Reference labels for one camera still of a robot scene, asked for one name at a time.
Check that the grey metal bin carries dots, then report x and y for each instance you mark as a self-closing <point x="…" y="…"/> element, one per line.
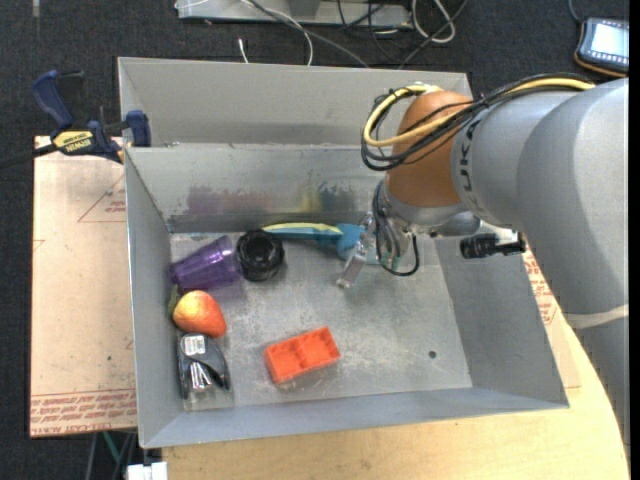
<point x="350" y="328"/>

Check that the black ribbed round cap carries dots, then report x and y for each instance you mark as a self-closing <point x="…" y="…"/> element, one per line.
<point x="260" y="256"/>

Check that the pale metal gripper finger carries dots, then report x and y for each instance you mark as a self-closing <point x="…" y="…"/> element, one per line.
<point x="354" y="266"/>

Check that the black cylinder on white bracket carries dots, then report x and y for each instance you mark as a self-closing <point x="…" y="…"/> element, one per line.
<point x="482" y="246"/>

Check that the red and yellow toy strawberry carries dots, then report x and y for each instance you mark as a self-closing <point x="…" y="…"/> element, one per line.
<point x="200" y="314"/>

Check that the orange plastic block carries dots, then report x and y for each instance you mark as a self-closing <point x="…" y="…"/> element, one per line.
<point x="301" y="354"/>

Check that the blue and yellow toy tool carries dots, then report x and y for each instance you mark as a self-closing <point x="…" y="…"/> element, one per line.
<point x="320" y="234"/>

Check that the brown cardboard board, red print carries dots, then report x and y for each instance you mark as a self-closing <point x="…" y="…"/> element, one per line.
<point x="80" y="288"/>

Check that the purple plastic cup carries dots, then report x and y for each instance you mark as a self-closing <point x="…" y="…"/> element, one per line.
<point x="207" y="267"/>

